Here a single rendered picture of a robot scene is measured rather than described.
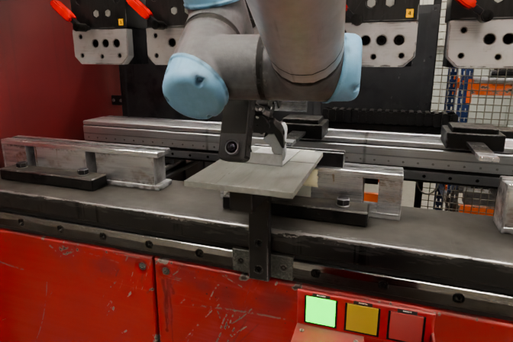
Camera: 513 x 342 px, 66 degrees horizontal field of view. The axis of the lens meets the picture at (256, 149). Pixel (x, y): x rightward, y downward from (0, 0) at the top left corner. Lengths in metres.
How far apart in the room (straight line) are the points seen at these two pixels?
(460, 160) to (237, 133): 0.64
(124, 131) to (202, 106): 0.89
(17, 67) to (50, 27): 0.19
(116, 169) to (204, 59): 0.65
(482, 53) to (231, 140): 0.45
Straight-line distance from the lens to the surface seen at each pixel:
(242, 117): 0.61
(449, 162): 1.08
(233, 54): 0.44
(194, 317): 0.94
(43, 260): 1.14
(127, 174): 1.04
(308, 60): 0.35
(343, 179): 0.83
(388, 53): 0.77
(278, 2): 0.26
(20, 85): 1.41
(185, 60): 0.44
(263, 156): 0.72
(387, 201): 0.84
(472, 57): 0.78
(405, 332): 0.67
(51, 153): 1.18
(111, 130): 1.36
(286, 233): 0.76
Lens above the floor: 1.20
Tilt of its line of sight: 13 degrees down
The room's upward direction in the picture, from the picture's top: straight up
